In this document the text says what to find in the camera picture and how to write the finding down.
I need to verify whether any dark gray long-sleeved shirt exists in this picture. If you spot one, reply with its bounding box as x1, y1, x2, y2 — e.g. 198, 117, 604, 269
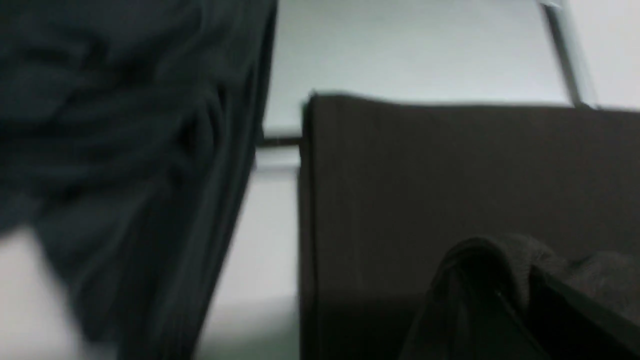
299, 95, 640, 360

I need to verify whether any dark teal crumpled garment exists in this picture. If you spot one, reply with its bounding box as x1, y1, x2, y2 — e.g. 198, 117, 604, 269
1, 0, 278, 360

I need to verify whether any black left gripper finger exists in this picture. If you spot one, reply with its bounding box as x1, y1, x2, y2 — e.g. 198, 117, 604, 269
400, 237, 640, 360

